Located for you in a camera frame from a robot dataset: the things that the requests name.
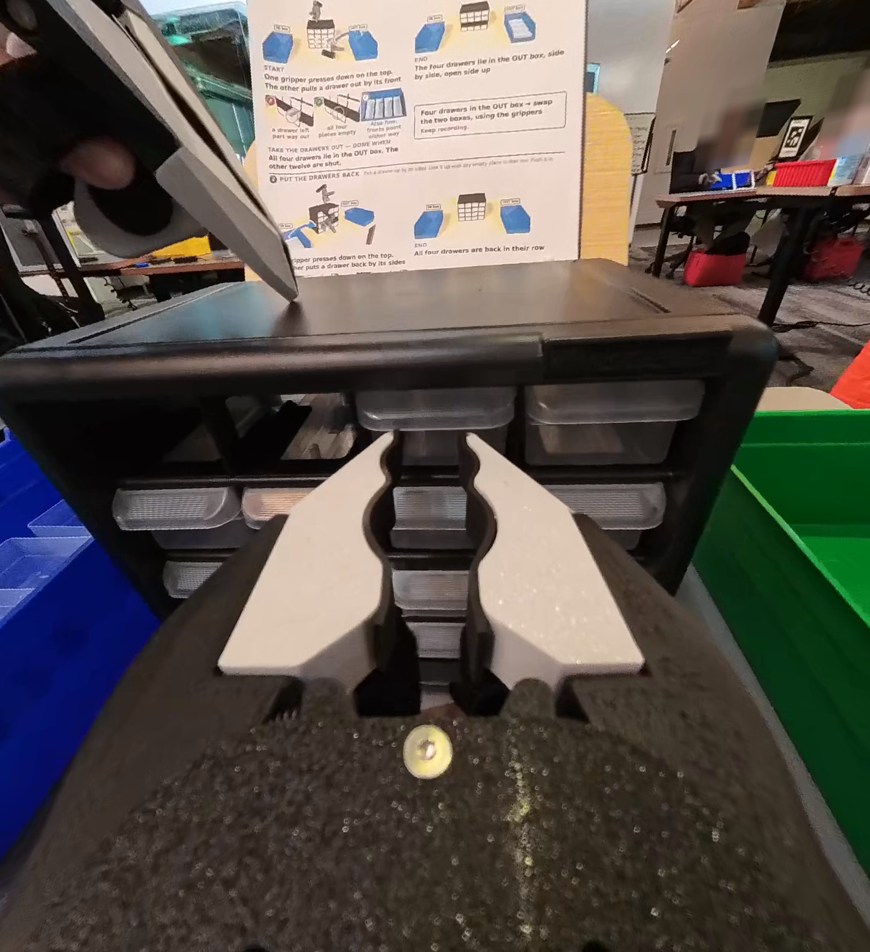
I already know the red plastic crate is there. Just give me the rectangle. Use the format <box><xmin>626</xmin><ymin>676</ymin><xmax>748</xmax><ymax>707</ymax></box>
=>
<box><xmin>802</xmin><ymin>237</ymin><xmax>865</xmax><ymax>283</ymax></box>
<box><xmin>683</xmin><ymin>249</ymin><xmax>747</xmax><ymax>289</ymax></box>

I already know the background work table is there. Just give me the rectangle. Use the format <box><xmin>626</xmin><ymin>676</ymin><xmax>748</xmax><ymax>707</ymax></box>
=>
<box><xmin>654</xmin><ymin>180</ymin><xmax>870</xmax><ymax>330</ymax></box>

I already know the blue plastic bin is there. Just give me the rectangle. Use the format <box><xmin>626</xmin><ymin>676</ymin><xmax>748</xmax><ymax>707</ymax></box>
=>
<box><xmin>0</xmin><ymin>427</ymin><xmax>161</xmax><ymax>883</ymax></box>

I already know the white instruction sheet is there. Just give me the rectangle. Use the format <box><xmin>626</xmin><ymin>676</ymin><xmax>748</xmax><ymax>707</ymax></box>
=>
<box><xmin>245</xmin><ymin>0</ymin><xmax>589</xmax><ymax>278</ymax></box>

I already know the red plastic bin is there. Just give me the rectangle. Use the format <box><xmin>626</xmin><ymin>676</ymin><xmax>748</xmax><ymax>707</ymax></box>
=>
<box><xmin>772</xmin><ymin>159</ymin><xmax>838</xmax><ymax>187</ymax></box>

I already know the black drawer cabinet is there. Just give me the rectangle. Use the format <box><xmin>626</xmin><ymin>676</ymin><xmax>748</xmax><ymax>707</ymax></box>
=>
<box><xmin>0</xmin><ymin>258</ymin><xmax>778</xmax><ymax>620</ymax></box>

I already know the green plastic bin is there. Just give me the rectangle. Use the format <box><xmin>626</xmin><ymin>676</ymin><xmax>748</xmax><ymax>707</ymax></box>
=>
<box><xmin>691</xmin><ymin>407</ymin><xmax>870</xmax><ymax>925</ymax></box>

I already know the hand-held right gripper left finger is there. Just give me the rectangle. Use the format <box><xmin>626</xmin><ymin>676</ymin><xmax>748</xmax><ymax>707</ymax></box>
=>
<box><xmin>217</xmin><ymin>431</ymin><xmax>407</xmax><ymax>698</ymax></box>

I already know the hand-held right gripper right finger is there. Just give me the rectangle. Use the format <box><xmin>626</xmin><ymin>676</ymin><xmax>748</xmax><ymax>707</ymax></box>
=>
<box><xmin>463</xmin><ymin>431</ymin><xmax>646</xmax><ymax>691</ymax></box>

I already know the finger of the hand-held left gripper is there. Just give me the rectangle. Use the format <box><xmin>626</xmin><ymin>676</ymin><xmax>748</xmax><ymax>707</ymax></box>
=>
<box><xmin>118</xmin><ymin>0</ymin><xmax>288</xmax><ymax>251</ymax></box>
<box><xmin>59</xmin><ymin>0</ymin><xmax>301</xmax><ymax>300</ymax></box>

